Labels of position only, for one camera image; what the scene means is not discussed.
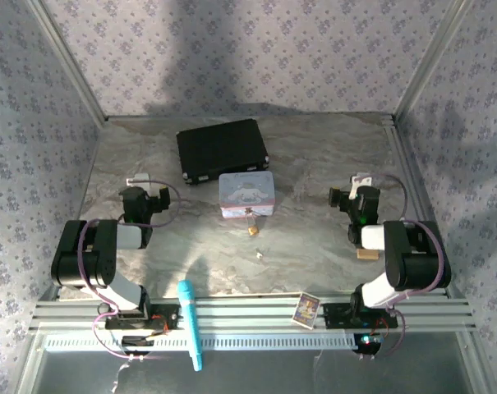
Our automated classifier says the black hard case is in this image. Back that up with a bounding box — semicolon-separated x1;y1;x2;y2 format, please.
176;118;271;186

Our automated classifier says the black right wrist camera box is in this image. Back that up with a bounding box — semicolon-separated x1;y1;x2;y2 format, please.
329;186;351;208

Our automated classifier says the aluminium frame rail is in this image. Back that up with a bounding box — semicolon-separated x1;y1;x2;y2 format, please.
29;295;477;334

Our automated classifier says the black controller board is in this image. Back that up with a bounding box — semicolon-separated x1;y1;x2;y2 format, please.
121;335;155;356
353;332;385;355

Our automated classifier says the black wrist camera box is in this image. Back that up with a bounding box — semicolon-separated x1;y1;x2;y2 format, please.
329;186;351;208
151;186;172;214

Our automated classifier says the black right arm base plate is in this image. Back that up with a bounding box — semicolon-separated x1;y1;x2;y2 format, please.
322;303;398;330

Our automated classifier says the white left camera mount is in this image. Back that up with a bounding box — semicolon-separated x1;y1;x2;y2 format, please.
126;173;161;192

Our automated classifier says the brass padlock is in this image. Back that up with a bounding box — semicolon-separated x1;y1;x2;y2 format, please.
246;210;261;237

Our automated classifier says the grey slotted cable duct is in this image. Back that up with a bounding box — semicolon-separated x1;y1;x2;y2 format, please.
44;332;388;353

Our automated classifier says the light blue marker pen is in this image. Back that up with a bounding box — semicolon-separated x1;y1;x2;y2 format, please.
177;280;205;373

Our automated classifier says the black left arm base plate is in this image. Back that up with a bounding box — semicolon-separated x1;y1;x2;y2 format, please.
103;305;180;332

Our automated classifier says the pastel cartoon tin box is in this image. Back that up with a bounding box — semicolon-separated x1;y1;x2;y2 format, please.
218;172;276;220

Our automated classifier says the small picture card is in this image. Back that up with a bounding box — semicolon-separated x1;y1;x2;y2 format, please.
292;291;321;328

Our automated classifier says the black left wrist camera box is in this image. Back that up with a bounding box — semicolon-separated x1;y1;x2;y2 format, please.
151;186;172;214

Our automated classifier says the aluminium frame post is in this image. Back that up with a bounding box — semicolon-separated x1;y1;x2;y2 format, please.
394;0;477;121
25;0;108;121

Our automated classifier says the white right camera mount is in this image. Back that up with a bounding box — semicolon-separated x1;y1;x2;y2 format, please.
350;174;375;199

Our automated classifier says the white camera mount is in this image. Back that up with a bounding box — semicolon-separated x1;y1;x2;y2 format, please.
126;173;161;192
350;174;375;199

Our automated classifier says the aluminium side rail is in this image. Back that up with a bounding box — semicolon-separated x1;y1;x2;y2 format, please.
382;116;467;300

